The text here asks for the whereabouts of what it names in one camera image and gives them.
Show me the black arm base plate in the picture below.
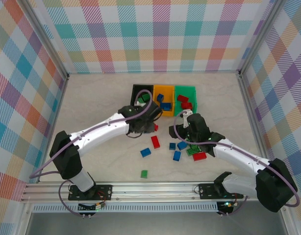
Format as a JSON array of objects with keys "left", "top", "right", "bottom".
[
  {"left": 68, "top": 184, "right": 113, "bottom": 202},
  {"left": 198, "top": 183, "right": 245, "bottom": 200}
]

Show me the aluminium frame post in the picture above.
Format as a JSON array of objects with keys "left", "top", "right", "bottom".
[
  {"left": 19, "top": 0, "right": 70, "bottom": 81},
  {"left": 238, "top": 0, "right": 285, "bottom": 74}
]

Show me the aluminium mounting rail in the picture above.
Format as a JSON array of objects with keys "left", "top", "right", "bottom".
[{"left": 20, "top": 181, "right": 293, "bottom": 203}]

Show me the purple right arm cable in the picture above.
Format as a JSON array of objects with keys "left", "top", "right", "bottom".
[{"left": 174, "top": 110, "right": 300, "bottom": 217}]

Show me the slotted white cable duct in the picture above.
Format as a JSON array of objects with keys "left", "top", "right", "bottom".
[{"left": 32, "top": 204, "right": 219, "bottom": 213}]

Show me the orange plastic bin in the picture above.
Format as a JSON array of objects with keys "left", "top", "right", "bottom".
[{"left": 151, "top": 85, "right": 176, "bottom": 117}]

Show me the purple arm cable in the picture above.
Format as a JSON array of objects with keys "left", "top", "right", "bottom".
[
  {"left": 29, "top": 90, "right": 153, "bottom": 218},
  {"left": 174, "top": 110, "right": 300, "bottom": 217}
]

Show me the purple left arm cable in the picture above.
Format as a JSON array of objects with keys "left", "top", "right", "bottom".
[{"left": 29, "top": 90, "right": 153, "bottom": 218}]

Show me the black connector board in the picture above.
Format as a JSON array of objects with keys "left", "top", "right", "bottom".
[
  {"left": 217, "top": 201, "right": 239, "bottom": 217},
  {"left": 78, "top": 202, "right": 106, "bottom": 218}
]

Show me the green plastic bin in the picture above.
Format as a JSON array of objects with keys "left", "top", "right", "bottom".
[{"left": 174, "top": 85, "right": 198, "bottom": 116}]

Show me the black plastic bin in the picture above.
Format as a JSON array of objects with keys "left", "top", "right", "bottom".
[{"left": 129, "top": 84, "right": 155, "bottom": 108}]

